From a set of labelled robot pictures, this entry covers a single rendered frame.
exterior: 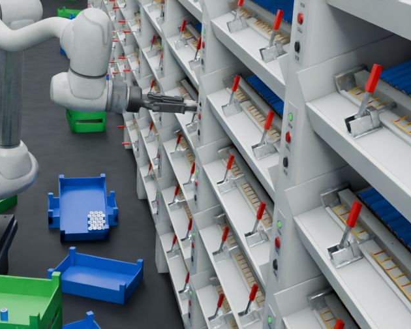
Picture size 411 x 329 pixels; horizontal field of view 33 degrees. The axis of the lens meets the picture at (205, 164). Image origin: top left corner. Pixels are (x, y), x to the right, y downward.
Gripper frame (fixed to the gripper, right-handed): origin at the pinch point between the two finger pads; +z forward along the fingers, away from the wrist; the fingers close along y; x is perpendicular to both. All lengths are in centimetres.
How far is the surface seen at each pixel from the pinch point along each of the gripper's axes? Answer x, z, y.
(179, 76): -1.7, 2.7, -44.3
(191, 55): 12.1, -1.1, -13.2
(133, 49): -23, 4, -184
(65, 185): -71, -28, -101
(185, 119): -7.4, 0.2, -10.8
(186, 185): -24.2, 1.5, 0.9
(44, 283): -42, -38, 32
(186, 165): -24.8, 4.9, -17.8
